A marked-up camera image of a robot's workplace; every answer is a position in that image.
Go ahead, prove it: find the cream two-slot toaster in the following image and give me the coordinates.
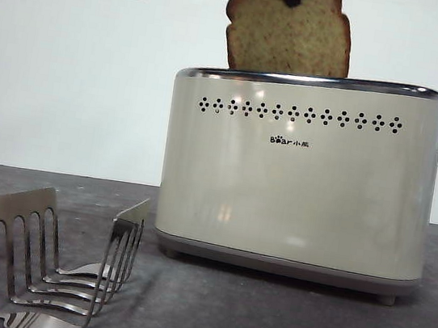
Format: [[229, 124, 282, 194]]
[[148, 50, 438, 310]]

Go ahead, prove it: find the brown-crusted bread slice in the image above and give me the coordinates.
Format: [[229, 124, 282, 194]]
[[217, 0, 360, 86]]

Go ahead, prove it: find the shiny metal toast rack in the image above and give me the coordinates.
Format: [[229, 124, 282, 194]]
[[0, 176, 152, 328]]

